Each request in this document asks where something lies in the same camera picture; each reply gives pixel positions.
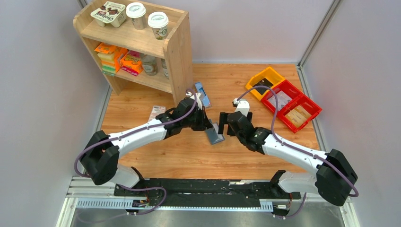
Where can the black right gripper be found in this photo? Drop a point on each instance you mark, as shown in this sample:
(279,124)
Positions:
(222,122)

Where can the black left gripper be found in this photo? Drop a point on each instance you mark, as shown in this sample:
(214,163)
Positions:
(204,123)

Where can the blue leather card holder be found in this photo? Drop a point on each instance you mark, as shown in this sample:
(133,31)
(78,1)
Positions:
(213,135)

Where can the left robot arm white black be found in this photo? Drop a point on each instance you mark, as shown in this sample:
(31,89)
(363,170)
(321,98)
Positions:
(101,156)

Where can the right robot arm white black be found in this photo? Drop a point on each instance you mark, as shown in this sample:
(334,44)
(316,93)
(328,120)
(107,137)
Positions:
(328,174)

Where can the black card in yellow bin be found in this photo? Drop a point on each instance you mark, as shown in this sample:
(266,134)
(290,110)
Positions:
(261,86)

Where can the blue rectangular box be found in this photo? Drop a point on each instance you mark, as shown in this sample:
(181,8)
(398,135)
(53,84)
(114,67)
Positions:
(204,97)

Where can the small pink packet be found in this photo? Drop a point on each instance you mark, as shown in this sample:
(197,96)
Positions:
(156,110)

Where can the yellow plastic bin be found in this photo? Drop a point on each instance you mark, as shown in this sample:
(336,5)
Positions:
(267,77)

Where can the right glass jar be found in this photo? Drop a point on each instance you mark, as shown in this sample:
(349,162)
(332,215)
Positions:
(164,66)

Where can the glass jar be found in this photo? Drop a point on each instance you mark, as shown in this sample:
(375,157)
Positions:
(149,64)
(164,66)

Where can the middle red plastic bin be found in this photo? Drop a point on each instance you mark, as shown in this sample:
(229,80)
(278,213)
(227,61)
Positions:
(285,91)

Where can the red plastic bin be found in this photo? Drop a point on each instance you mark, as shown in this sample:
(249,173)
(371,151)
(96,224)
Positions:
(299,112)
(285,91)

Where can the left glass jar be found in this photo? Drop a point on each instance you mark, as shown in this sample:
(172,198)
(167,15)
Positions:
(149,64)

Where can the near red plastic bin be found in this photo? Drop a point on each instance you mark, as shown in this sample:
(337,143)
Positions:
(299,112)

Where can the orange pink snack bag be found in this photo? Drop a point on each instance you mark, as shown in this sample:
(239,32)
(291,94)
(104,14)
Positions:
(131,63)

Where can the wooden shelf unit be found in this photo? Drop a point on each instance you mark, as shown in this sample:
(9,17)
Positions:
(176,49)

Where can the orange snack box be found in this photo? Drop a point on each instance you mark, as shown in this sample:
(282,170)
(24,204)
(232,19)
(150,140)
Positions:
(118,52)

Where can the right white lidded paper cup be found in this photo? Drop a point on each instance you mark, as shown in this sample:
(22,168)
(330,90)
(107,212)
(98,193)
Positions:
(158,21)

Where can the white lidded paper cup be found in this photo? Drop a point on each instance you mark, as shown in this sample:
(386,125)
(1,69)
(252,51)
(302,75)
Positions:
(136,12)
(158,21)

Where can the stack of coloured sponges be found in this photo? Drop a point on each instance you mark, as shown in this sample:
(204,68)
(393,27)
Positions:
(108,63)

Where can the left white lidded paper cup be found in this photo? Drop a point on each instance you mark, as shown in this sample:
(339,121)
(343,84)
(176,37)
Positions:
(136,12)

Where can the chocolate pudding cup pack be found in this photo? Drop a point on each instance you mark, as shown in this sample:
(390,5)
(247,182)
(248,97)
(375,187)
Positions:
(110,13)

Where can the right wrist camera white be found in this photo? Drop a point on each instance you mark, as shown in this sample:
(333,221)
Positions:
(242,106)

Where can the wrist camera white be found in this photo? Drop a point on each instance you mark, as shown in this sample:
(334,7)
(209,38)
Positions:
(196,97)
(242,106)

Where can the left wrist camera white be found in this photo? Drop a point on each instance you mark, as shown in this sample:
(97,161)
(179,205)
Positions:
(196,97)

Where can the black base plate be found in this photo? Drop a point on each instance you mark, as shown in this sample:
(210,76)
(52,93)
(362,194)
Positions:
(211,193)

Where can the aluminium rail frame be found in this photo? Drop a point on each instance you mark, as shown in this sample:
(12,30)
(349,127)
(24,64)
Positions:
(83,194)

